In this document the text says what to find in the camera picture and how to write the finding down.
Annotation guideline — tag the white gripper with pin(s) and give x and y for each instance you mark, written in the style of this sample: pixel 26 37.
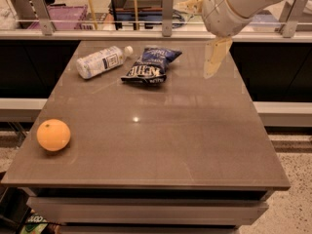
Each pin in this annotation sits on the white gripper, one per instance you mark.
pixel 216 12

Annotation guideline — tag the blue chip bag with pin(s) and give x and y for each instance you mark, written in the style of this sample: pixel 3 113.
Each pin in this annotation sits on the blue chip bag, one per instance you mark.
pixel 151 66

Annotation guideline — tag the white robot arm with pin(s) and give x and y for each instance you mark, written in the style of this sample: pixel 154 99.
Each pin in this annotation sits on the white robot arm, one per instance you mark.
pixel 248 8

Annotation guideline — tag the clear plastic water bottle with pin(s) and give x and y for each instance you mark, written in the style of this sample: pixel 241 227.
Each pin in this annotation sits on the clear plastic water bottle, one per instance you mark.
pixel 99 62

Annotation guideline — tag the purple plastic crate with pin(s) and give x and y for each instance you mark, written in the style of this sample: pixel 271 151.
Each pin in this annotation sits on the purple plastic crate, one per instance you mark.
pixel 63 17

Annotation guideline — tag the orange fruit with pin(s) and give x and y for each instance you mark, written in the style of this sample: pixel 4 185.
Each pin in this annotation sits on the orange fruit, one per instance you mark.
pixel 53 135

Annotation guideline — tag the green package under table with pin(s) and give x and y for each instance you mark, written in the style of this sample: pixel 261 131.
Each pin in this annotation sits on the green package under table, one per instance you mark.
pixel 35 224

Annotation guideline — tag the metal railing post middle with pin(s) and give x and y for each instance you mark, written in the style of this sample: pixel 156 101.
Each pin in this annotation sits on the metal railing post middle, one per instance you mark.
pixel 167 17

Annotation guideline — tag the metal railing post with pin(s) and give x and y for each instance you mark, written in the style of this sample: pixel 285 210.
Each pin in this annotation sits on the metal railing post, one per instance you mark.
pixel 43 16
pixel 296 16
pixel 167 17

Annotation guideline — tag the metal railing post right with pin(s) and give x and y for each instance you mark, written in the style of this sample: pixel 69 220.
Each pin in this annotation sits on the metal railing post right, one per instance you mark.
pixel 296 16

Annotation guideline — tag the metal railing post left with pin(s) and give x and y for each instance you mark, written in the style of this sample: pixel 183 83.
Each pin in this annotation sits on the metal railing post left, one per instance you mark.
pixel 43 16

